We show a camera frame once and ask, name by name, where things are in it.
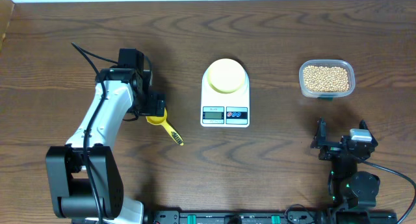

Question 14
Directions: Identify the clear plastic bean container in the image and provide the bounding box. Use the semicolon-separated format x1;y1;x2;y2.
299;59;356;99

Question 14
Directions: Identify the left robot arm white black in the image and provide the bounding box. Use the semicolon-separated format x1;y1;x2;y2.
45;49;166;223

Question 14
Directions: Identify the yellow measuring scoop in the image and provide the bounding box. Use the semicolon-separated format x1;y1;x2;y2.
146;109;184;145

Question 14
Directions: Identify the cardboard panel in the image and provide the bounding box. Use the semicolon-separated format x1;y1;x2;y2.
0;0;15;48

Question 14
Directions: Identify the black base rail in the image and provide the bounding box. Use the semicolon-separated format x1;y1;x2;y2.
142;210;397;224

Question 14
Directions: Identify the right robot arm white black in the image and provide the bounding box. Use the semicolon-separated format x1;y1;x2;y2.
310;118;380;223

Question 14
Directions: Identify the white digital kitchen scale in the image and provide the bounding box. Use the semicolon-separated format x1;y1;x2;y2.
200;69;250;128

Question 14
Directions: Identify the soybeans pile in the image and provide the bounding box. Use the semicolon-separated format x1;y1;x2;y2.
303;66;350;92

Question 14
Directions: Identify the yellow plastic bowl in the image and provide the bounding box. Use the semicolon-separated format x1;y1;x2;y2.
207;58;246;94

